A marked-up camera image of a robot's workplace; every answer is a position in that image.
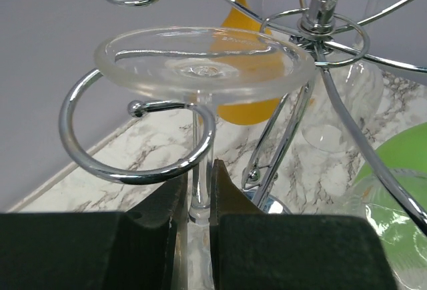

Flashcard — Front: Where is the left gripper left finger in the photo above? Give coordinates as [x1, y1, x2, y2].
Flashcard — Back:
[1, 175, 187, 289]

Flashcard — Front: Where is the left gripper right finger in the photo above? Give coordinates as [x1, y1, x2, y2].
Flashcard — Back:
[209, 159, 396, 289]

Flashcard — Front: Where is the green plastic wine glass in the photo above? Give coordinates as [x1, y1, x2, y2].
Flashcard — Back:
[353, 123, 427, 247]

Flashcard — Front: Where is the clear wine glass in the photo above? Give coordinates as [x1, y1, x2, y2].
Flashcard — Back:
[300, 0, 384, 153]
[93, 25, 316, 290]
[332, 175, 426, 289]

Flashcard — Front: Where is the orange plastic wine glass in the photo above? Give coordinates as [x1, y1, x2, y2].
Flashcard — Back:
[216, 0, 284, 125]

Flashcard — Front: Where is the chrome wine glass rack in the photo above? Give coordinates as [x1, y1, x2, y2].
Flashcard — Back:
[59, 0, 427, 234]

